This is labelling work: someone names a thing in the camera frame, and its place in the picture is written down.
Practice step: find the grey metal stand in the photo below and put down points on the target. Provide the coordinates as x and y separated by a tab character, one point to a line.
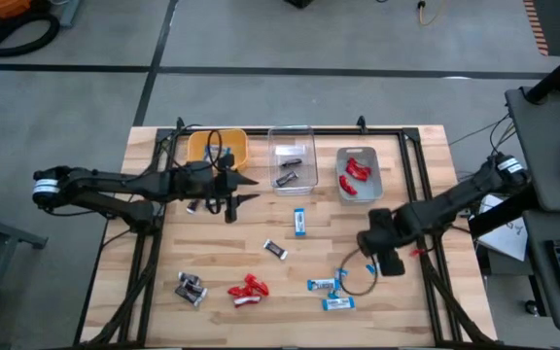
8	232

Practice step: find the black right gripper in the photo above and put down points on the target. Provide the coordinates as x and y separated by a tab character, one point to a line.
379	233

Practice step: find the black caster wheel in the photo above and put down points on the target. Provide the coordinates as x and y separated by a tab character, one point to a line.
532	307

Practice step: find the yellow plastic bin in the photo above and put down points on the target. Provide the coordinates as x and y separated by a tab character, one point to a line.
195	163

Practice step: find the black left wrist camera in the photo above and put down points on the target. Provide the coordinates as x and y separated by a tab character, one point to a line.
227	159

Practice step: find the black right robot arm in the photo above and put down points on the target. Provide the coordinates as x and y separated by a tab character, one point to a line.
445	204

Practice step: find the clear plastic bin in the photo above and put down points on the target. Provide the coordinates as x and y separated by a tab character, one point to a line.
304	146

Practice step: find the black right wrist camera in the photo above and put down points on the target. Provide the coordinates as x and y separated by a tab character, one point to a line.
392	263

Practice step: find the light grey plastic bin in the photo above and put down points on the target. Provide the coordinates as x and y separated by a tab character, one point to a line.
372	192

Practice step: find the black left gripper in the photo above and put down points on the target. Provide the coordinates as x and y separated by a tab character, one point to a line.
202	182

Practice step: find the black aluminium table frame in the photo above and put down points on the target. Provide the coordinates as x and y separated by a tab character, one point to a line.
382	131

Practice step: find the grey keyboard shelf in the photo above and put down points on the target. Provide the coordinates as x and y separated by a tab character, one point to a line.
540	291

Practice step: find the black table clamp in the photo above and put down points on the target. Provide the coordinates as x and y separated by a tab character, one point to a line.
180	124
361	123

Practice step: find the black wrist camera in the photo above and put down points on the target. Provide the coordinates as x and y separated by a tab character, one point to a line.
392	263
227	159

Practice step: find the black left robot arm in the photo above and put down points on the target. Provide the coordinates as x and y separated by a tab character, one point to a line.
105	180

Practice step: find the black pole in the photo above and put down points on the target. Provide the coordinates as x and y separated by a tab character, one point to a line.
557	73

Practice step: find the red tape tag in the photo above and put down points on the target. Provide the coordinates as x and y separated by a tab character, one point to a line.
415	252

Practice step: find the grey desk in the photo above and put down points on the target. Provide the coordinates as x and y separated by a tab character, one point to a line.
542	146

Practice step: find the white paper sheet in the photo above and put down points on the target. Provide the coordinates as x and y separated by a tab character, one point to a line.
508	238

